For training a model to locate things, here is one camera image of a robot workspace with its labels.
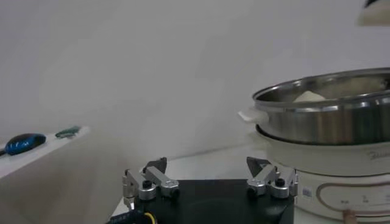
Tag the white electric cooker pot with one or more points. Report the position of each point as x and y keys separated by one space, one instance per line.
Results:
x=335 y=158

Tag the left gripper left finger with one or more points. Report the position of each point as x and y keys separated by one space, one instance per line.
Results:
x=152 y=182

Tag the white side table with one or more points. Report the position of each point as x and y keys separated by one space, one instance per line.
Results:
x=45 y=150

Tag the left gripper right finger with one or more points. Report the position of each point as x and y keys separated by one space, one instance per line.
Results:
x=271 y=182

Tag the perforated steel steamer basket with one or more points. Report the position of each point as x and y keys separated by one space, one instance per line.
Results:
x=320 y=124

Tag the blue computer mouse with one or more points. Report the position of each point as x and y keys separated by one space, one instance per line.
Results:
x=24 y=143

